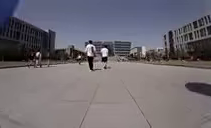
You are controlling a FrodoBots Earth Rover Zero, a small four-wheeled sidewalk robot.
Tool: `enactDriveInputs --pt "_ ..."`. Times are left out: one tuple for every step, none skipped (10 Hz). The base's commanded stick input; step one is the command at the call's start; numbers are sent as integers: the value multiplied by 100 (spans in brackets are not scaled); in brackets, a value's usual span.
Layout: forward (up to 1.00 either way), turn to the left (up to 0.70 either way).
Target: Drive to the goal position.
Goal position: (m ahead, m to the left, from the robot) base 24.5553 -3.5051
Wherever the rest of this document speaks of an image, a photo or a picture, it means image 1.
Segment person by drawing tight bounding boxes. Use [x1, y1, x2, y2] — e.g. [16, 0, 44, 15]
[100, 45, 110, 70]
[84, 39, 97, 72]
[75, 54, 84, 65]

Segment glass-fronted building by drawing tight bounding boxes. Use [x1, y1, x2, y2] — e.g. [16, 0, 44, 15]
[84, 40, 132, 57]

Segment grey concrete slab pavement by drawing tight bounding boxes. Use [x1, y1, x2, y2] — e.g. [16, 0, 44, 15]
[0, 60, 211, 128]

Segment small white building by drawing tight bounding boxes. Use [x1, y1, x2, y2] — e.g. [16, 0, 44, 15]
[129, 45, 147, 58]

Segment group of people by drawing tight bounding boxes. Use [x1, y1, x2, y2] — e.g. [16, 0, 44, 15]
[26, 49, 51, 69]

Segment row of trees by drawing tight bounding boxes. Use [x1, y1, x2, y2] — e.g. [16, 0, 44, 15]
[144, 46, 211, 62]

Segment long grey building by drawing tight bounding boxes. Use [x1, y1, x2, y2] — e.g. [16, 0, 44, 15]
[0, 15, 57, 62]

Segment pale gridded building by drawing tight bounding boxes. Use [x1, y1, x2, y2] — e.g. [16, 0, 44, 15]
[162, 10, 211, 61]

